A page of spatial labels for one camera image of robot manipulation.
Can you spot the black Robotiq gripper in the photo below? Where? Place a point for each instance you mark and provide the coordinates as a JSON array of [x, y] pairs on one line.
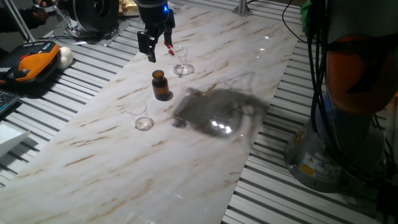
[[154, 17]]

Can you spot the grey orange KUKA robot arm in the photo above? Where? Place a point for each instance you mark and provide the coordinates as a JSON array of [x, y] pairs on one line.
[[351, 77]]

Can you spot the dark sleeved person forearm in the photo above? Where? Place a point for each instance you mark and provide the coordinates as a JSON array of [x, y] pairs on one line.
[[15, 18]]

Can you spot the person hand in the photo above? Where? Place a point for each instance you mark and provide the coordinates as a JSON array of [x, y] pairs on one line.
[[42, 4]]

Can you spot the tall clear glass beaker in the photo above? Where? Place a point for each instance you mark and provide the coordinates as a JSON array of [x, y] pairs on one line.
[[183, 67]]

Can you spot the brown glass bottle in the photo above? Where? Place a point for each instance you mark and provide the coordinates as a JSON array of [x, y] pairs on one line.
[[160, 88]]

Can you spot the black round spool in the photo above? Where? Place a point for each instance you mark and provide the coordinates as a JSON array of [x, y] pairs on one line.
[[93, 14]]

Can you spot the short clear glass beaker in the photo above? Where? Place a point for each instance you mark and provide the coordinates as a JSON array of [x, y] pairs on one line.
[[141, 119]]

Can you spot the white rounded mouse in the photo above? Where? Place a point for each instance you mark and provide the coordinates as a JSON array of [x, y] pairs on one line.
[[65, 57]]

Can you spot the orange black teach pendant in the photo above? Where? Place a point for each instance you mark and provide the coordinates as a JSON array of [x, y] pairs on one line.
[[34, 62]]

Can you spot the white marble pattern mat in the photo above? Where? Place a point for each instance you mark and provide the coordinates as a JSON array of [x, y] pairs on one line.
[[155, 174]]

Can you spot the thin grey diagonal rod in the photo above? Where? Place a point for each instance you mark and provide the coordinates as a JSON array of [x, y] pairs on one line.
[[19, 21]]

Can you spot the green cloth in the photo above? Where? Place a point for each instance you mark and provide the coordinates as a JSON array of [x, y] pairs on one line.
[[305, 14]]

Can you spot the black computer keyboard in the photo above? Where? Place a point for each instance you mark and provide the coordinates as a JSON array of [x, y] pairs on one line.
[[6, 99]]

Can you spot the white paper sheet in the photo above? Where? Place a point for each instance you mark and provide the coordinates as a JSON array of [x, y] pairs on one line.
[[9, 137]]

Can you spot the short aluminium post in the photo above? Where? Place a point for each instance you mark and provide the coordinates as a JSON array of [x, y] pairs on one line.
[[242, 7]]

